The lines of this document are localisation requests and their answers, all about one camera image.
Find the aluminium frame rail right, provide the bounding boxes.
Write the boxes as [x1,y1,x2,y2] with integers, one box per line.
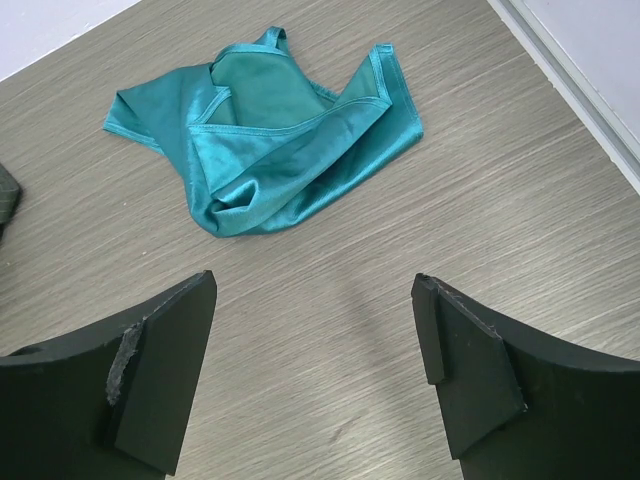
[490,1,639,189]

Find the teal satin napkin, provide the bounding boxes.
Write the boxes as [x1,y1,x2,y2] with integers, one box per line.
[103,27,423,238]

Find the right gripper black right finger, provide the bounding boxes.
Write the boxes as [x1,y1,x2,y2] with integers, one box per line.
[411,274,639,479]

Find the dark pinstriped shirt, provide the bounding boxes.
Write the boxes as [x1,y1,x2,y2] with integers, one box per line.
[0,165,22,237]

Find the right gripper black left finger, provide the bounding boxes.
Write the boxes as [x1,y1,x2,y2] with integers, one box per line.
[1,271,217,479]

